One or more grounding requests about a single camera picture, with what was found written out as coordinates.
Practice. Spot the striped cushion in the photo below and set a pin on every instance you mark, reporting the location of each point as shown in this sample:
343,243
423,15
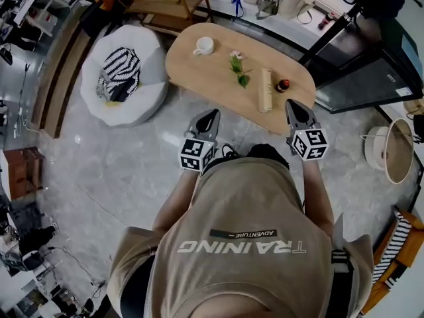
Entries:
392,247

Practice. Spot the wooden folding chair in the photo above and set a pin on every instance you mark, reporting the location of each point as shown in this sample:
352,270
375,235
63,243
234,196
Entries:
172,2

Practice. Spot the white cup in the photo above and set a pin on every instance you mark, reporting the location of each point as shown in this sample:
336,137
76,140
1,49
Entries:
204,46

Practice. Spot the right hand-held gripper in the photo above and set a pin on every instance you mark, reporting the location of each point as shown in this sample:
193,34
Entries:
309,142

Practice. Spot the small brown bottle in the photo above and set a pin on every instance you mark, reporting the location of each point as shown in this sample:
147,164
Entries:
282,86

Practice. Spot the black tripod pole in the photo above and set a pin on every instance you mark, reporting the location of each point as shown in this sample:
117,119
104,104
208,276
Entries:
331,35

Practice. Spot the person's black shoe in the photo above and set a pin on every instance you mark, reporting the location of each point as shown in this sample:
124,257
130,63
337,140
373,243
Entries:
269,152
227,153

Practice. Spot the person's black left shoe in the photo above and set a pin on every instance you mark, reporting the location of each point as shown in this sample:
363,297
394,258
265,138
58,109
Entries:
227,153

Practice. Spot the person's beige t-shirt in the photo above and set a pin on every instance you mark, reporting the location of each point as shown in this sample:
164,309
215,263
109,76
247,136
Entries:
238,243

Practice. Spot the person's left forearm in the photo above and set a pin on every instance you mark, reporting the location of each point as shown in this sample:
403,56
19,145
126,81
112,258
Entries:
175,204

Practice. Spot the beige book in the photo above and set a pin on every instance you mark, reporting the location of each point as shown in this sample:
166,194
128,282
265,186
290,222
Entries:
265,91

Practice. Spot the small brown wooden cabinet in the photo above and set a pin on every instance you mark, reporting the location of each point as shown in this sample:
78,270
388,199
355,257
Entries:
24,174

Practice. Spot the white power strip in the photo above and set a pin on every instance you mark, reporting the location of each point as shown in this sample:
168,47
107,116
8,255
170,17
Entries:
16,124

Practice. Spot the round white side table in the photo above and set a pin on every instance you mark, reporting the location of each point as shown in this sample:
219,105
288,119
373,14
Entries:
395,151

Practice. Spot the oval wooden table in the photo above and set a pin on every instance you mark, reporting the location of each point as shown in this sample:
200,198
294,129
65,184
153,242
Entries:
212,75

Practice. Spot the wooden floor step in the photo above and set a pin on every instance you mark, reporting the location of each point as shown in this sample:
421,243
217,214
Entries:
56,84

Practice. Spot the black white striped bag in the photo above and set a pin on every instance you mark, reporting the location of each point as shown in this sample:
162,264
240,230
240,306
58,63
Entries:
120,75

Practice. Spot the person's black right shoe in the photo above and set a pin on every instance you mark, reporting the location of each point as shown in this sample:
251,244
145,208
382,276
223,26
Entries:
269,152

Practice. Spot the blue ribbon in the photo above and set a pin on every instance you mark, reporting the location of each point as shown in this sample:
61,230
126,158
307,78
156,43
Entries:
238,0

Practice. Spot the red capped bottle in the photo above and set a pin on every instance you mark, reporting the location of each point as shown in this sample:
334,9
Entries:
324,20

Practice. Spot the artificial flower sprig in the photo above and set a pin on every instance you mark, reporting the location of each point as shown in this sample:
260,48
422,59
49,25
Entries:
239,69

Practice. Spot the black glass cabinet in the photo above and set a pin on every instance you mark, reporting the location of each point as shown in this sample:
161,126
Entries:
367,75

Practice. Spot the person's right forearm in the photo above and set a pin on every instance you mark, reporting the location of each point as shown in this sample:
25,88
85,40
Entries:
318,194

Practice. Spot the white round beanbag sofa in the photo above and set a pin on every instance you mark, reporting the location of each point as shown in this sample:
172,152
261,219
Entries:
152,96

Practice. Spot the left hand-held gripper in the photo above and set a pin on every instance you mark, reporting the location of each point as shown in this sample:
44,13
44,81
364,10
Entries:
192,152

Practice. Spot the orange wooden armchair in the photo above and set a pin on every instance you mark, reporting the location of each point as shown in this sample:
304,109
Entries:
409,243

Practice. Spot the green grey tote bag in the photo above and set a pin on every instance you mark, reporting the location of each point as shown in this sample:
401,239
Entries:
266,8

